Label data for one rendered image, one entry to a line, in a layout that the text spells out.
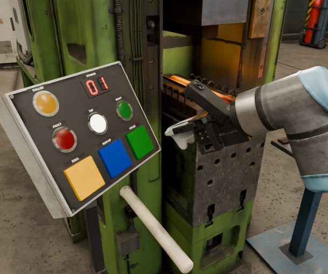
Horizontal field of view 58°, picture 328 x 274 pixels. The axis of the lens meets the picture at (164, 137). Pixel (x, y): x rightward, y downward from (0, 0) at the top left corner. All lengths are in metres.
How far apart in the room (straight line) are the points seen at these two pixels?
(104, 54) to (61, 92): 0.35
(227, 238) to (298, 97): 1.21
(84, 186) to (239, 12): 0.78
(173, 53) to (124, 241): 0.93
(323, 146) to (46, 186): 0.53
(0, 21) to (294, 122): 5.93
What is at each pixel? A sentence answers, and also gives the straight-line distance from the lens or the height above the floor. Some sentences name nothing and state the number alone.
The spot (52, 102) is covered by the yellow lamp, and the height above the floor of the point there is 1.16.
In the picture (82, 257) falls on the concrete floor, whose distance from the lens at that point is 1.89.
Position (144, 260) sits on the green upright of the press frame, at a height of 0.16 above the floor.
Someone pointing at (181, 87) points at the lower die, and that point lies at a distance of 1.31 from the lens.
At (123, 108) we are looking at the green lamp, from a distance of 0.79.
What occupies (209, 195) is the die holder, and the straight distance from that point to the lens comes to 1.27.
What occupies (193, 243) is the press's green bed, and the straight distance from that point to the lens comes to 1.41.
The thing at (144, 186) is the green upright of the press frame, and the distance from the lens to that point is 1.31.
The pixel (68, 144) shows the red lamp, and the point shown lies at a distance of 0.67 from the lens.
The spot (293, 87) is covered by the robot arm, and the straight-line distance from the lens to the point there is 0.55.
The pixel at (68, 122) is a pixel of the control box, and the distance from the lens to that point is 0.69.
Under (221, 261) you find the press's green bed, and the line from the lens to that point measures 1.66.
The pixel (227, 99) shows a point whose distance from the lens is 1.13.
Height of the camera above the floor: 1.39
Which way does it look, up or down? 27 degrees down
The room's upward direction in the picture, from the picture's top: straight up
